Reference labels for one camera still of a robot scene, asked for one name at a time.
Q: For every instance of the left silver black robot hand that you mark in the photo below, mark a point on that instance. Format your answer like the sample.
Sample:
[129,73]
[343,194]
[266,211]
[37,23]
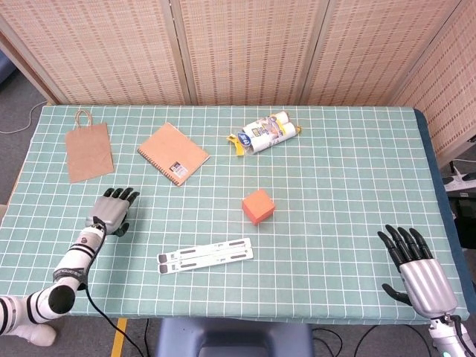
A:
[108,212]

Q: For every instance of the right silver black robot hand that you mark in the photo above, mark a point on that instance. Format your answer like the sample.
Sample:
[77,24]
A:
[427,286]

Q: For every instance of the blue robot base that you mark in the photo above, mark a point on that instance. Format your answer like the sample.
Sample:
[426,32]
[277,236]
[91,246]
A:
[234,334]

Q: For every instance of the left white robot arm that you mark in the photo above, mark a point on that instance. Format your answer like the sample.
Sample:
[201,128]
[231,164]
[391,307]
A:
[70,260]

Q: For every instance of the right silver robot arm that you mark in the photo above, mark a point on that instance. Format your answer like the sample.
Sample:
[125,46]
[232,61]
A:
[446,338]

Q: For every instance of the brown paper bag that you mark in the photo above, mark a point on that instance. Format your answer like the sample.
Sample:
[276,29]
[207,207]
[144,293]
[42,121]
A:
[89,156]

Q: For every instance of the black box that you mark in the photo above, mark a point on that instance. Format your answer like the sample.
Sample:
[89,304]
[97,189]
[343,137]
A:
[466,223]

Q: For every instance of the kraft spiral notebook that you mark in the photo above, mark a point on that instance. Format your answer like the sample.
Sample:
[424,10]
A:
[171,152]

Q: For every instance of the white folding laptop stand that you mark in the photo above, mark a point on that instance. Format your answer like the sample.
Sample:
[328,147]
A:
[204,256]

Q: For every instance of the yellow floor tape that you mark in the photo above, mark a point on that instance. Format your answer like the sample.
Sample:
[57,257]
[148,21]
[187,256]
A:
[117,346]

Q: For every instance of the green checked tablecloth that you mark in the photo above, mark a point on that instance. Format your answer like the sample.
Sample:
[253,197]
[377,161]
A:
[334,186]

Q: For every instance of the white shoe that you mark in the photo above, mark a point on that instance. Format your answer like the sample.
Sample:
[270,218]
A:
[37,334]

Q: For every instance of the orange cube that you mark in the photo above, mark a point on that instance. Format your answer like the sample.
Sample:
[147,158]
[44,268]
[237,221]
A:
[258,208]

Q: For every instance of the bamboo folding screen panel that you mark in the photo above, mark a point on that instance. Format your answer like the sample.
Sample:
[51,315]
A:
[253,48]
[372,48]
[93,48]
[453,93]

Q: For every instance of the pack of trash bag rolls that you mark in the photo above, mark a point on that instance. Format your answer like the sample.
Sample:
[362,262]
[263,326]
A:
[264,134]

